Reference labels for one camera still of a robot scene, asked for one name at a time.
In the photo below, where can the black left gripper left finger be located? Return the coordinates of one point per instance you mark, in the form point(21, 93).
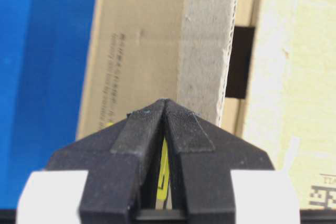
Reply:
point(123, 163)

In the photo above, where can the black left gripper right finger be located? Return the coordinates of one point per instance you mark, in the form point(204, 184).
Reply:
point(201, 156)

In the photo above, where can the brown cardboard box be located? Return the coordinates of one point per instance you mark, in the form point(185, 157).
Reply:
point(264, 70)

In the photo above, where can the blue table cloth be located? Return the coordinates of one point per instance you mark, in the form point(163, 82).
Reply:
point(44, 45)

